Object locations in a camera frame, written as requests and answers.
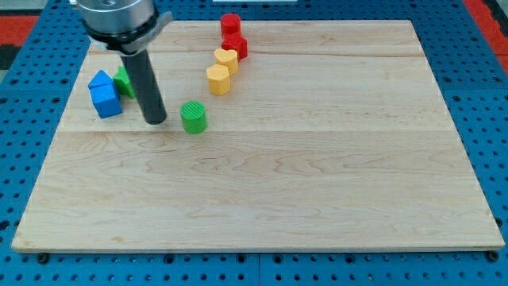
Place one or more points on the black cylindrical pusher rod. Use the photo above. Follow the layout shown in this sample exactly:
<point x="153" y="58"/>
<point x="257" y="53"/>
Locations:
<point x="143" y="80"/>

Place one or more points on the blue cube block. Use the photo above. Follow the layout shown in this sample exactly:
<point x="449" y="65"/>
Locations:
<point x="106" y="100"/>

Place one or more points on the red star block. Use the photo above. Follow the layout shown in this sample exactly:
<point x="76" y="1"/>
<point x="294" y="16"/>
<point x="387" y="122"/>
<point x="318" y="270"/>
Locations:
<point x="237" y="43"/>

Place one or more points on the light wooden board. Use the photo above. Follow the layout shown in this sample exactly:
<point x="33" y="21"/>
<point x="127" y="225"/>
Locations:
<point x="334" y="137"/>

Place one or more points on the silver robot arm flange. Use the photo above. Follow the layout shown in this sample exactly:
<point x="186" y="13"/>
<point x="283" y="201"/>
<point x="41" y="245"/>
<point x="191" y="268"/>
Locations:
<point x="124" y="26"/>

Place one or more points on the red cylinder block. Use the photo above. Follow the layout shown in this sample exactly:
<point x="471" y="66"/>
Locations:
<point x="230" y="24"/>

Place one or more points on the blue pentagon block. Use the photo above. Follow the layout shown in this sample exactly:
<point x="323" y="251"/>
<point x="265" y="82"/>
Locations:
<point x="100" y="79"/>

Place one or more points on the green cylinder block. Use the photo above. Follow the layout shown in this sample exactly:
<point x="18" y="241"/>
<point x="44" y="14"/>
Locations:
<point x="193" y="116"/>

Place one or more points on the yellow hexagon block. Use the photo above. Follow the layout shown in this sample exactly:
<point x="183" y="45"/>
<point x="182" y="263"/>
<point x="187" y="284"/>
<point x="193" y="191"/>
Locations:
<point x="218" y="78"/>

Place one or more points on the blue perforated base panel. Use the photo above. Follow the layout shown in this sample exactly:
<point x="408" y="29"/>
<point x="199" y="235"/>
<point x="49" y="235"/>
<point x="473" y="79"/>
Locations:
<point x="36" y="89"/>

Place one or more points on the green star block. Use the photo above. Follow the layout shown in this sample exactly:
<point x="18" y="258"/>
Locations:
<point x="122" y="82"/>

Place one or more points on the yellow heart block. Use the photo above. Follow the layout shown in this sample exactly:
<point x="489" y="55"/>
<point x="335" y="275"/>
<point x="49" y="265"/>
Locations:
<point x="227" y="58"/>

